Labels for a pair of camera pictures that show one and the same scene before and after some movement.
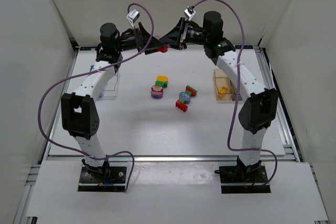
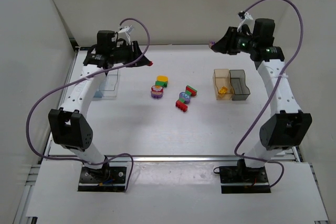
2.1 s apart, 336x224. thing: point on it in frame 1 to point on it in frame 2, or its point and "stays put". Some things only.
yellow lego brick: (223, 90) stays put
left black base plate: (103, 179) stays put
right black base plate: (238, 179) stays put
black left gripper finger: (147, 52) to (138, 63)
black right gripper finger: (172, 38) to (224, 45)
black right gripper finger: (180, 46) to (228, 52)
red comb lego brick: (181, 105) stays put
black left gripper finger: (144, 36) to (135, 51)
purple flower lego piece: (186, 96) stays put
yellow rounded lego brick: (162, 78) stays put
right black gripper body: (182, 34) to (229, 41)
